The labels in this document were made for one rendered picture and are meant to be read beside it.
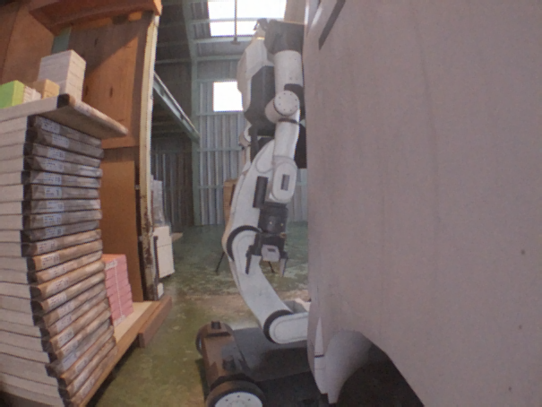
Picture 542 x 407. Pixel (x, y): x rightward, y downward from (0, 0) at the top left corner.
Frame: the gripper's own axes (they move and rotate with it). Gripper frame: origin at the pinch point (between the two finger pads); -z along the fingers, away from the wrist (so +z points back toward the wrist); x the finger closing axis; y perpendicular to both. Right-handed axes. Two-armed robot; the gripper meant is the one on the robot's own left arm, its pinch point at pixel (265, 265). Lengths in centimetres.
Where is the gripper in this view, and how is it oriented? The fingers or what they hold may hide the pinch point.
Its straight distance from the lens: 92.7
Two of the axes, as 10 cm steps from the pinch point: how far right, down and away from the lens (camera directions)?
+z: 1.6, -9.9, 0.4
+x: -9.5, -1.6, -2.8
